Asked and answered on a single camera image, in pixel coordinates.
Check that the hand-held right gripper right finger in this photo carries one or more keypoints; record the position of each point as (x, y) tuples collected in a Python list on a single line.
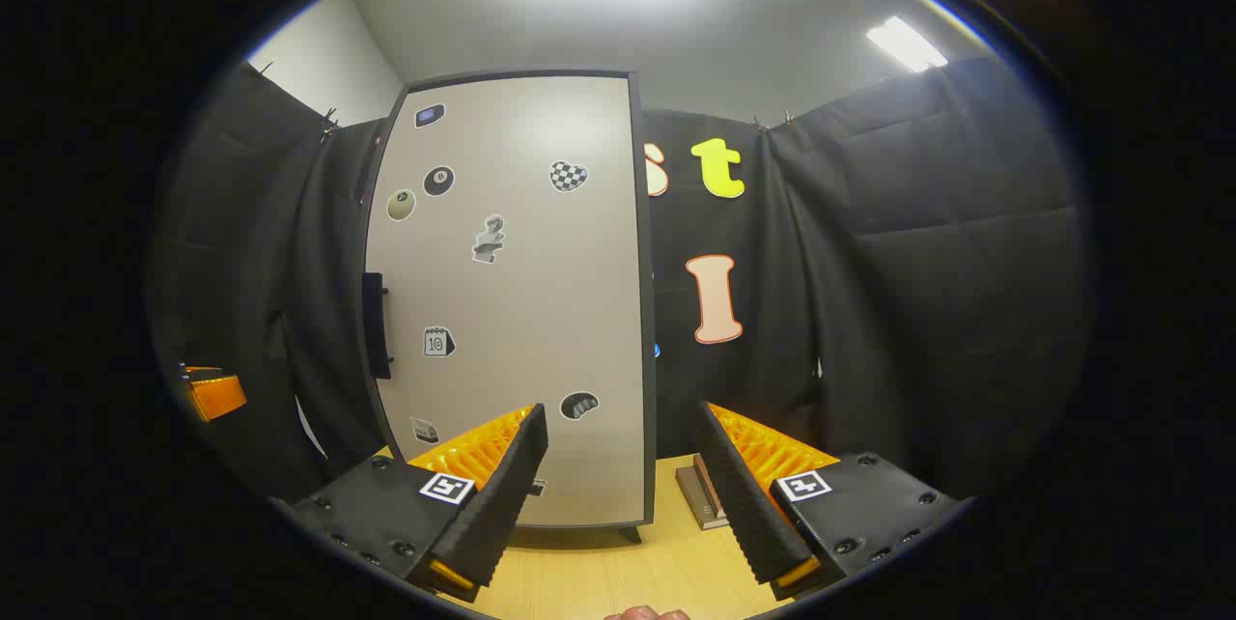
[(739, 494)]

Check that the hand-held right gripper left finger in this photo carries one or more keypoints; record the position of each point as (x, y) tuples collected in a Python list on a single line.
[(502, 485)]

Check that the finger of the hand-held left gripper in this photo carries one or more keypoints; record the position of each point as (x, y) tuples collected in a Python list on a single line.
[(217, 396)]

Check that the greyish brown book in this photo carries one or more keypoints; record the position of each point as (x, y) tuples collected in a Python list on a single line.
[(688, 502)]

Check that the black backdrop cloth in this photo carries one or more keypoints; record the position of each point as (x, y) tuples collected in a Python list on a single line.
[(917, 263)]

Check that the ceiling light panel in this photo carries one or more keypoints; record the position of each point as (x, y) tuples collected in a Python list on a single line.
[(906, 42)]

